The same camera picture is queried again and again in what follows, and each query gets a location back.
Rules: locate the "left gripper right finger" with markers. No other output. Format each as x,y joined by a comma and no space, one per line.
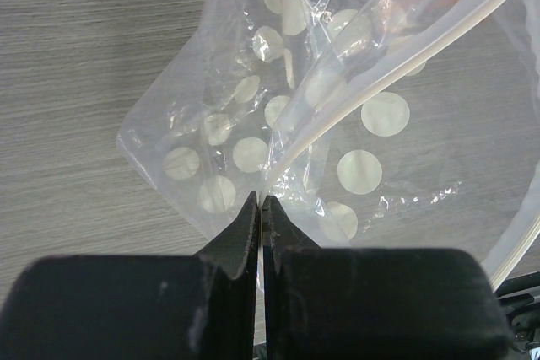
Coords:
374,303

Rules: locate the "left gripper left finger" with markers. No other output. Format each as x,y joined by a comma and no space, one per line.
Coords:
199,306

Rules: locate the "clear polka dot zip bag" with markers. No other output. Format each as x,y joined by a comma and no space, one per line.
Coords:
375,123

